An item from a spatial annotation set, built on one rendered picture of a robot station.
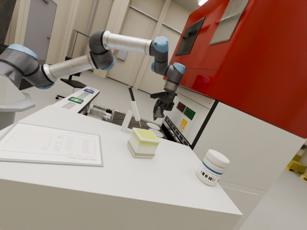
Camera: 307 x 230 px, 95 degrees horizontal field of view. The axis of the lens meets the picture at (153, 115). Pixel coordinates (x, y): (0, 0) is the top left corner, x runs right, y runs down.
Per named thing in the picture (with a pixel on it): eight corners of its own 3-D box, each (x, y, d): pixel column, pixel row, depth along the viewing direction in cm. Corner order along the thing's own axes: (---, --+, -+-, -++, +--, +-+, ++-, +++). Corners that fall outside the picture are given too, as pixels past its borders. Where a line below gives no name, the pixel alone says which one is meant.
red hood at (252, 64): (221, 104, 160) (250, 51, 146) (306, 139, 84) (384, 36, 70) (161, 79, 138) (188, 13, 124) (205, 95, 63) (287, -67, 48)
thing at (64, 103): (94, 107, 110) (99, 90, 107) (67, 143, 59) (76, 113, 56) (82, 103, 107) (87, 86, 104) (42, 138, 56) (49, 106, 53)
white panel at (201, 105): (153, 117, 150) (168, 81, 140) (181, 170, 74) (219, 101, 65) (150, 117, 149) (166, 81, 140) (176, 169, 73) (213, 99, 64)
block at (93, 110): (103, 115, 87) (105, 110, 86) (103, 117, 84) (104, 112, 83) (90, 111, 84) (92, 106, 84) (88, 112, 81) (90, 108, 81)
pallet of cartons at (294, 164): (305, 176, 553) (315, 163, 538) (286, 169, 529) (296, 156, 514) (285, 164, 626) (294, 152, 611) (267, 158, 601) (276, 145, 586)
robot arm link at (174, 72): (174, 63, 85) (187, 68, 83) (167, 81, 88) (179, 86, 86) (171, 60, 78) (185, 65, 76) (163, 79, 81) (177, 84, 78)
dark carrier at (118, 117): (159, 125, 107) (159, 125, 106) (173, 151, 75) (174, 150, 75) (114, 111, 97) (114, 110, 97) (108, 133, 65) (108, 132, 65)
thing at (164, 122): (160, 129, 115) (165, 119, 113) (179, 164, 74) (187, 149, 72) (158, 128, 114) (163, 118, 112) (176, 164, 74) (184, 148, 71)
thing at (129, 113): (134, 131, 61) (145, 102, 58) (134, 135, 57) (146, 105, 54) (119, 127, 59) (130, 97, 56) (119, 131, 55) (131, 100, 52)
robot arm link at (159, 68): (156, 50, 81) (173, 56, 78) (156, 65, 91) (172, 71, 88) (149, 59, 78) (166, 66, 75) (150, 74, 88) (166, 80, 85)
